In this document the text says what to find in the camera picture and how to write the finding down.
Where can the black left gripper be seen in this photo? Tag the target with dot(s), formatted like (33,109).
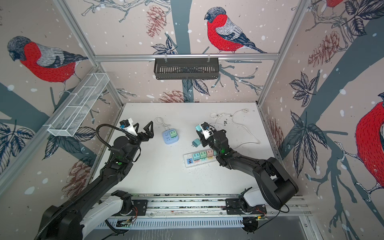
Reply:
(145,138)

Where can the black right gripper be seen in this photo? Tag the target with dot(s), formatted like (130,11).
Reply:
(217,133)

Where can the teal charger plug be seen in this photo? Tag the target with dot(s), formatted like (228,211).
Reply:
(196,156)
(196,143)

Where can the blue square power socket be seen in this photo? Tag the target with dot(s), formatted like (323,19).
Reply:
(167,139)

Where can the pink charger plug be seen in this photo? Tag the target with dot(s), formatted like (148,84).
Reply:
(210,153)

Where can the green charger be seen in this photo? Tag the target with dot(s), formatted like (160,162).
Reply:
(203,154)

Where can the green charger plug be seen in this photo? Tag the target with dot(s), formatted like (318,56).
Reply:
(173,133)

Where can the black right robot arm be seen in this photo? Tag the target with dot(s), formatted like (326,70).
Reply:
(276,186)

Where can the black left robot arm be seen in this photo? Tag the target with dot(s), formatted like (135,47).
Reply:
(79,216)

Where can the white multicolour power strip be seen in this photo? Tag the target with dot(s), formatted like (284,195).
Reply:
(189,162)

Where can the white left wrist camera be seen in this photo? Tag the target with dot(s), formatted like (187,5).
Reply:
(128,126)

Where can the black wire basket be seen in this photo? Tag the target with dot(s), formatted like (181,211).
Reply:
(187,69)

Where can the white wire mesh shelf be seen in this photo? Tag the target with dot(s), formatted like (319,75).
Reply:
(80,103)

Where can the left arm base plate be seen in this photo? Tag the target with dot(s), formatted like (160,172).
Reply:
(133,208)

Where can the aluminium mounting rail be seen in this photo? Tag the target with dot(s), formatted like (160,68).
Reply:
(201,211)

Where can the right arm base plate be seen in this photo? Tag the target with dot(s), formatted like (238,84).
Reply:
(240,207)

